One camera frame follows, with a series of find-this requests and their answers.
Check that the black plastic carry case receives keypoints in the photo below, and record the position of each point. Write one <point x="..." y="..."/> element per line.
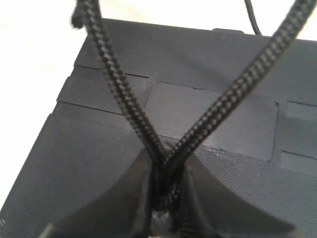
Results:
<point x="208" y="94"/>

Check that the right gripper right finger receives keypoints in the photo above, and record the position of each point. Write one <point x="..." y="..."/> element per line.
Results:
<point x="208" y="209"/>

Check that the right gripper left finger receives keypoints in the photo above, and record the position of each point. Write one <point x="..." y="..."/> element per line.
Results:
<point x="123" y="211"/>

